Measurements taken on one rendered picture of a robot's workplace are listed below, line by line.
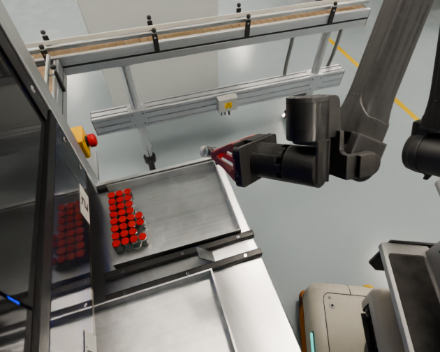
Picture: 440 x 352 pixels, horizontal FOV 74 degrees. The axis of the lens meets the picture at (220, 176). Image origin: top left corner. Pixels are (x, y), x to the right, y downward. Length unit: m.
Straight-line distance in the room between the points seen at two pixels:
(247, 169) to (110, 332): 0.52
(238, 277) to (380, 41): 0.59
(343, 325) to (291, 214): 0.76
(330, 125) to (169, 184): 0.62
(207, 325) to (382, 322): 0.46
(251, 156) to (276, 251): 1.38
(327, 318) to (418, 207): 1.14
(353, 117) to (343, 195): 1.69
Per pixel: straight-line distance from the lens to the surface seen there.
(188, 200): 0.90
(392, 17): 0.51
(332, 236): 1.94
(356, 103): 0.48
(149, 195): 0.93
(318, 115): 0.41
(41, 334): 0.49
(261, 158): 0.45
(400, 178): 2.41
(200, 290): 0.78
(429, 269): 0.76
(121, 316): 0.80
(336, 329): 1.46
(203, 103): 1.82
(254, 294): 0.79
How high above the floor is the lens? 1.63
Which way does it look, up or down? 52 degrees down
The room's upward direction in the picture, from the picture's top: straight up
